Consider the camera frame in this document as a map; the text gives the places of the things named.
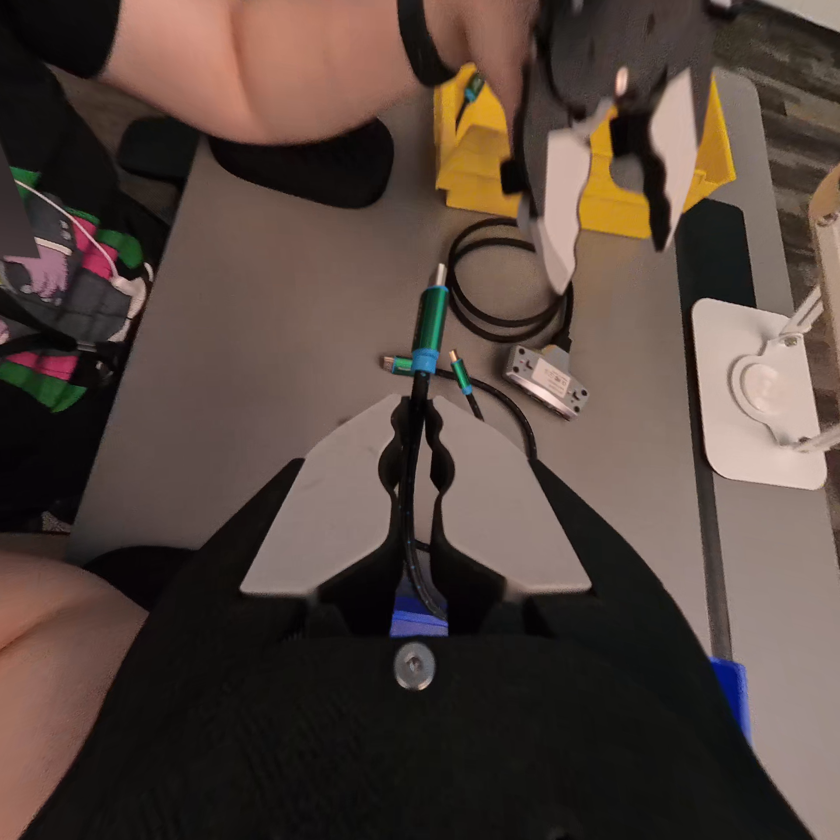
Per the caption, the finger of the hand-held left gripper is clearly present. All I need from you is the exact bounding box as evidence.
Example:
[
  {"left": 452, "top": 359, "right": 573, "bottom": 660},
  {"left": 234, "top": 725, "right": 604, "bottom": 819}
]
[
  {"left": 639, "top": 70, "right": 701, "bottom": 255},
  {"left": 533, "top": 123, "right": 596, "bottom": 296}
]

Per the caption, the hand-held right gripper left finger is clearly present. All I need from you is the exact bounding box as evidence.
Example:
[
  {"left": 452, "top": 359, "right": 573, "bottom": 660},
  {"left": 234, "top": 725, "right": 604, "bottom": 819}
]
[{"left": 239, "top": 395, "right": 406, "bottom": 634}]

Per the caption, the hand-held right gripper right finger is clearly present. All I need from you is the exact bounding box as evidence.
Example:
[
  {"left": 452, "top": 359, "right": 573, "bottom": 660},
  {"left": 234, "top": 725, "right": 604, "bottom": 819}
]
[{"left": 425, "top": 397, "right": 595, "bottom": 634}]

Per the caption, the yellow storage bin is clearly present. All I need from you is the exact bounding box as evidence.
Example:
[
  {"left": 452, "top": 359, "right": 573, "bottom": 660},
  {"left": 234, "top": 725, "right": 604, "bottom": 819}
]
[{"left": 433, "top": 62, "right": 736, "bottom": 238}]

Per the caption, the silver adapter hub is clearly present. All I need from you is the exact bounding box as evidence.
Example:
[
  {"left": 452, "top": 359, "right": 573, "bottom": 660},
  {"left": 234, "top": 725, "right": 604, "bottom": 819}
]
[{"left": 502, "top": 344, "right": 590, "bottom": 422}]

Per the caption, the black cable with green plugs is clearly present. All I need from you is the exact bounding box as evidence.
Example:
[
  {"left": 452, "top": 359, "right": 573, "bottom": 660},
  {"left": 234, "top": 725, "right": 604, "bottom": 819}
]
[
  {"left": 392, "top": 262, "right": 485, "bottom": 623},
  {"left": 382, "top": 353, "right": 539, "bottom": 462}
]

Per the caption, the blue storage bin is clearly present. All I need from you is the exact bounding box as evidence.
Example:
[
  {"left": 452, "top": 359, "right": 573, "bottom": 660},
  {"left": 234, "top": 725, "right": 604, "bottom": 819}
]
[{"left": 390, "top": 592, "right": 750, "bottom": 746}]

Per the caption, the person's left forearm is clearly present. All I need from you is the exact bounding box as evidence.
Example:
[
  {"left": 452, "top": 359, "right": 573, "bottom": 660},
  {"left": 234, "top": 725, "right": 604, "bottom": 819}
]
[{"left": 98, "top": 0, "right": 421, "bottom": 145}]

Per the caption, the person's left hand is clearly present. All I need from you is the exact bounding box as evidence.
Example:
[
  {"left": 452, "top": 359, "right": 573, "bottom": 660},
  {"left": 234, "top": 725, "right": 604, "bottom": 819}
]
[{"left": 427, "top": 0, "right": 536, "bottom": 123}]

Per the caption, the black desk grommet cover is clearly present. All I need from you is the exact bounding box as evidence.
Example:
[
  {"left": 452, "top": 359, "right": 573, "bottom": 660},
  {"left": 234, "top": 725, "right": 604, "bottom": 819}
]
[{"left": 676, "top": 199, "right": 762, "bottom": 316}]

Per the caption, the black wristband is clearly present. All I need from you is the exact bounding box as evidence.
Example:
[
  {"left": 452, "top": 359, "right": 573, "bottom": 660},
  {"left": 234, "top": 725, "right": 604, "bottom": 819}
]
[{"left": 395, "top": 0, "right": 463, "bottom": 88}]

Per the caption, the instruction sheet display stand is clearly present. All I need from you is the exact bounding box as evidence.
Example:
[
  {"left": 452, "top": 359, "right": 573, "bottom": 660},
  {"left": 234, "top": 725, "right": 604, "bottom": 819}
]
[{"left": 691, "top": 164, "right": 840, "bottom": 492}]

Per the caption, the black chair armrest pad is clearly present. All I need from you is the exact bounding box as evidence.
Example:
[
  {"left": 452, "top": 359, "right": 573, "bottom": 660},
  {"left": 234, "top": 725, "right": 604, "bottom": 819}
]
[{"left": 210, "top": 118, "right": 395, "bottom": 210}]

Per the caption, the person's bare leg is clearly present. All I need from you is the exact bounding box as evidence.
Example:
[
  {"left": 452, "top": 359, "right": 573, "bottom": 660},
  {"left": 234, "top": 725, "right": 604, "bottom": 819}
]
[{"left": 0, "top": 533, "right": 151, "bottom": 840}]

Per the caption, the person's printed black shirt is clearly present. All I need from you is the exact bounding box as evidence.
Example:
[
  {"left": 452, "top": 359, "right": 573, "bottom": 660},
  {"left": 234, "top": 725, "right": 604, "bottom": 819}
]
[{"left": 0, "top": 0, "right": 173, "bottom": 532}]

